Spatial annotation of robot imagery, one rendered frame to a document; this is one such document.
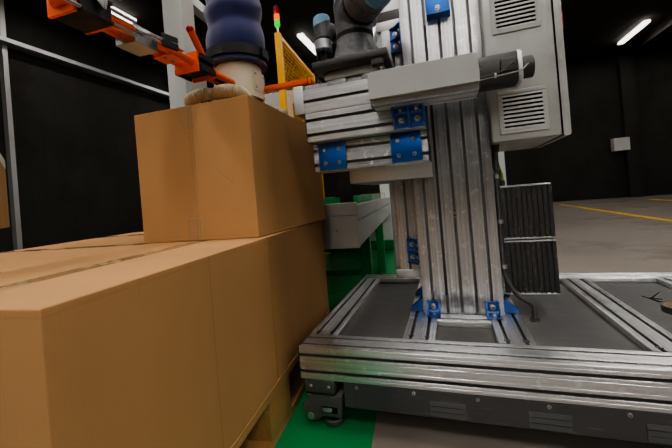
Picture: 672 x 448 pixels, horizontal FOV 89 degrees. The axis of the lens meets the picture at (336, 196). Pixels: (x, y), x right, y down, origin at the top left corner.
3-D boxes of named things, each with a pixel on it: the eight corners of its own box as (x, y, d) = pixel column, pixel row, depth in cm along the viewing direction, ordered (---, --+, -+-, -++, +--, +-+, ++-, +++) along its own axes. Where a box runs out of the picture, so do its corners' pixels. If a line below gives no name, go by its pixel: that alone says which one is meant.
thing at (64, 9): (87, 35, 77) (86, 13, 77) (113, 28, 75) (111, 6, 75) (47, 18, 69) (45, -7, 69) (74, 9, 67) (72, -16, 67)
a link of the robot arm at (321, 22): (334, 15, 149) (320, 9, 143) (336, 40, 149) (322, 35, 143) (323, 23, 155) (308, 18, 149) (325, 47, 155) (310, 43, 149)
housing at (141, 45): (138, 57, 89) (137, 40, 89) (159, 52, 87) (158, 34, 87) (114, 46, 82) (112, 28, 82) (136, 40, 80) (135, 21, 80)
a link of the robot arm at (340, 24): (364, 46, 115) (361, 6, 115) (382, 26, 102) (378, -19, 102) (330, 43, 111) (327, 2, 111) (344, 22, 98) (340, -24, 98)
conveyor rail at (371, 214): (386, 214, 385) (384, 197, 385) (390, 213, 384) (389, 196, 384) (350, 246, 160) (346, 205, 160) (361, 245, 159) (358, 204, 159)
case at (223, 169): (246, 224, 163) (239, 141, 163) (325, 219, 152) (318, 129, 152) (143, 243, 106) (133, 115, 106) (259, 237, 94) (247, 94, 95)
